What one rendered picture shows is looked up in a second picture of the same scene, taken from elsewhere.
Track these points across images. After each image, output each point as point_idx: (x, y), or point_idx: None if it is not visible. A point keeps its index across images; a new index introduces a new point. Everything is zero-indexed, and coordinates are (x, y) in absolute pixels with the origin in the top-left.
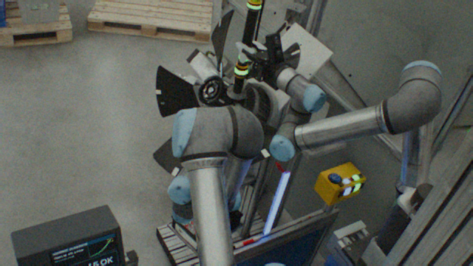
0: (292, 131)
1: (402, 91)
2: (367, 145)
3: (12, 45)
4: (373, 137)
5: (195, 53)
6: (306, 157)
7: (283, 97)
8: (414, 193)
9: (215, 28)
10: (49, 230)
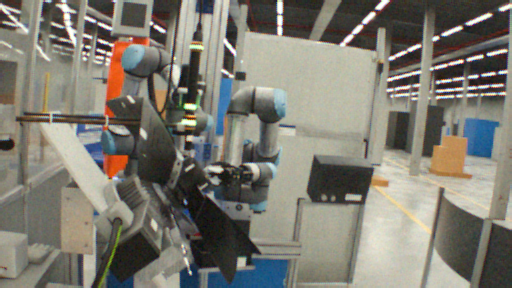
0: (201, 109)
1: (168, 55)
2: (1, 221)
3: None
4: (3, 204)
5: (146, 235)
6: (60, 257)
7: (103, 178)
8: (201, 77)
9: (141, 152)
10: (353, 162)
